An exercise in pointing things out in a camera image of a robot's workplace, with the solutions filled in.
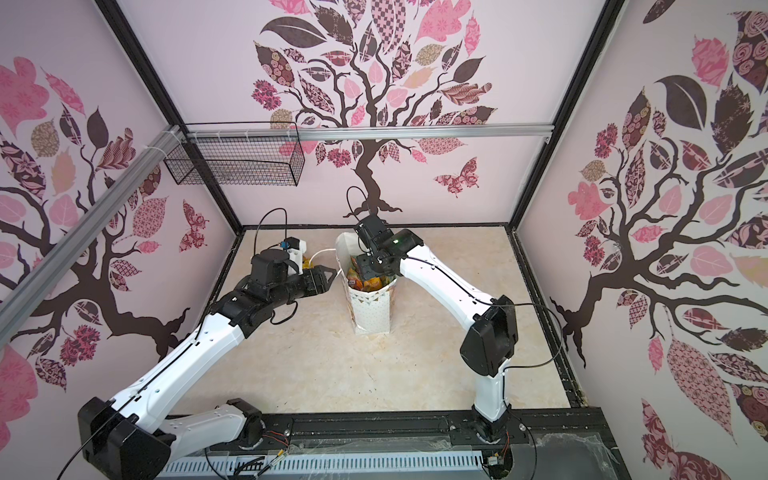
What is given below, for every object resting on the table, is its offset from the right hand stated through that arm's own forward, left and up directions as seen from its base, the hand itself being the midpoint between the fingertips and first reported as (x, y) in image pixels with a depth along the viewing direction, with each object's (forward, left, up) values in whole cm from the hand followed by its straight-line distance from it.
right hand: (371, 262), depth 82 cm
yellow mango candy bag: (-3, +1, -6) cm, 7 cm away
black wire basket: (+35, +43, +13) cm, 57 cm away
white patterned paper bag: (-13, 0, -3) cm, 14 cm away
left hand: (-7, +11, +2) cm, 13 cm away
